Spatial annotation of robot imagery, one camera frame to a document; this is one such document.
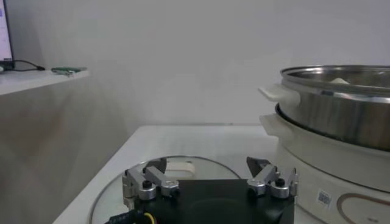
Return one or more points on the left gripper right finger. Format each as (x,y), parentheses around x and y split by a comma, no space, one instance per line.
(268,176)

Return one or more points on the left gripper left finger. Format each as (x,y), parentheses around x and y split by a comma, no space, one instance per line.
(152,178)

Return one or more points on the white steamed baozi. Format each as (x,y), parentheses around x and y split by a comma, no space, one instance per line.
(339,81)

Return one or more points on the steel steamer pot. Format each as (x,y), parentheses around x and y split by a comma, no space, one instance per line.
(314,164)

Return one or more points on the stainless steel steamer basket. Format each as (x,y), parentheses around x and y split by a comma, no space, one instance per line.
(335,115)

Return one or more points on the green tool with grey card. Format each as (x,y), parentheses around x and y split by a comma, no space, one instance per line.
(68,70)

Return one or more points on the white side table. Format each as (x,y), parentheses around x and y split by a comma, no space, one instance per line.
(33,80)

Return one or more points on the computer monitor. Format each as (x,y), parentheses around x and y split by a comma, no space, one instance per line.
(4,30)

